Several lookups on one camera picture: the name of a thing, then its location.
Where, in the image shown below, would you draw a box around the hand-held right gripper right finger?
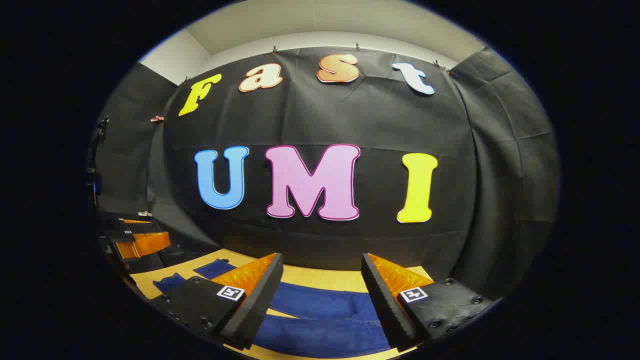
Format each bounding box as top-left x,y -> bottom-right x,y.
360,252 -> 502,351

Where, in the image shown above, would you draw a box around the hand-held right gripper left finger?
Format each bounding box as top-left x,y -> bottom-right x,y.
149,252 -> 284,351

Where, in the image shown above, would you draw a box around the black backdrop cloth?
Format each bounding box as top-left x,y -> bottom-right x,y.
92,46 -> 561,301

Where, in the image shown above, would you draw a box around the blue jeans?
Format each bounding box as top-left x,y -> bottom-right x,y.
152,258 -> 392,359

